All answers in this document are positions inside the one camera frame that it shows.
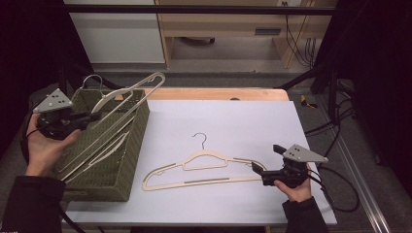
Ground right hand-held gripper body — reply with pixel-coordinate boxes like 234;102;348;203
260;144;328;188

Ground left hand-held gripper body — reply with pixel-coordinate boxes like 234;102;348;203
32;87;82;141

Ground beige clothes hanger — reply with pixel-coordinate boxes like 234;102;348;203
141;131;268;192
59;116;135;183
54;71;166;174

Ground green woven basket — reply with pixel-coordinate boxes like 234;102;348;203
52;87;151;203

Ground person's right hand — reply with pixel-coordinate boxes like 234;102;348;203
273;171;314;203

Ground person's left hand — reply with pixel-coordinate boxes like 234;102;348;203
25;114;82;178

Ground yellow and black tool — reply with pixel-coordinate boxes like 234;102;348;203
299;94;319;110

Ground white table mat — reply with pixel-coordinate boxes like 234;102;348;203
62;99;338;226

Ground black curtain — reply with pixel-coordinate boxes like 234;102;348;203
0;0;93;156
319;0;412;188

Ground white cabinet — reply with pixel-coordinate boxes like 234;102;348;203
64;0;166;65

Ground black metal stand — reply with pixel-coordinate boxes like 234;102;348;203
275;61;358;120

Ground beige wooden desk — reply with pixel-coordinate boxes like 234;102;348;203
154;0;338;70

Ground white power strip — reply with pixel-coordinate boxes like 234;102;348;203
276;0;304;8

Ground black horizontal bar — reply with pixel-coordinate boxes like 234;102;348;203
62;3;338;17

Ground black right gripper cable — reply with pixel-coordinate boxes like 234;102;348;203
307;164;361;214

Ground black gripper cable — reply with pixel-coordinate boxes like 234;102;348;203
307;164;361;214
19;122;87;233

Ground black floor cables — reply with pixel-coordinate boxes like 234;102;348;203
304;96;358;156

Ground aluminium floor rail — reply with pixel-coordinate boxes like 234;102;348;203
315;93;393;233

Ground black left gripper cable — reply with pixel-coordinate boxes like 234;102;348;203
19;122;87;233

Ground black cable bundle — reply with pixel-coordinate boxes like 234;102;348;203
304;37;319;67

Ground black hanging cable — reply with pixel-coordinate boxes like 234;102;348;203
284;2;307;66

